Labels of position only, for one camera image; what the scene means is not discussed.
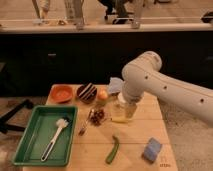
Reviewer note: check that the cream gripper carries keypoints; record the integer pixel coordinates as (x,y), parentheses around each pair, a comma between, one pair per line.
(130,109)

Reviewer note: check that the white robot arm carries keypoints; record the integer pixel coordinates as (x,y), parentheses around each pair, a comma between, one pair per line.
(142,75)

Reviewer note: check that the dark maroon bowl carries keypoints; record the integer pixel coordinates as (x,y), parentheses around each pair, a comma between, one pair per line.
(89,99)

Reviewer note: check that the light blue cloth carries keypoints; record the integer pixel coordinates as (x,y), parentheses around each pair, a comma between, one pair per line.
(115,85)

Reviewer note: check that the green plastic tray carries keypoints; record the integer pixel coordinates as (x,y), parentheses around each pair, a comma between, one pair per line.
(38,134)

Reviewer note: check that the clear jar white lid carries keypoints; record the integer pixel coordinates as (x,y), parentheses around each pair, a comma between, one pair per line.
(120,105)

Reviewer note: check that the brown pine cone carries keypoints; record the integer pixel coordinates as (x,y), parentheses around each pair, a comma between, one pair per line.
(97,117)

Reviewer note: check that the red yellow apple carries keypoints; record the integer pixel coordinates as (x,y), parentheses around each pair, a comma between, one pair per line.
(102,95)

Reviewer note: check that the blue sponge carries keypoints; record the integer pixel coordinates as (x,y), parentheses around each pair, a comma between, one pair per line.
(152,149)

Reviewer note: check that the black stand on floor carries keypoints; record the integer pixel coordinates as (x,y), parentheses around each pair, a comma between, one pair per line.
(4,126)

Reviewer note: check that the white dish brush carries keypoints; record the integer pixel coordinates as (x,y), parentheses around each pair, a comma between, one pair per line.
(61,124)

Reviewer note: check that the metal fork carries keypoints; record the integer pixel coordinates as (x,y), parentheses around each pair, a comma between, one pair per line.
(84,126)

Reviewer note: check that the wooden table board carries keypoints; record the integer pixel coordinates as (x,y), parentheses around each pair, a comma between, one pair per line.
(90,150)

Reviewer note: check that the green chili pepper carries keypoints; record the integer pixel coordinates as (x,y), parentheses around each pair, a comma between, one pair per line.
(114,150)

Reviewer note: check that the red bowl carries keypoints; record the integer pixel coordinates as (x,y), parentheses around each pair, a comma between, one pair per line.
(61,93)

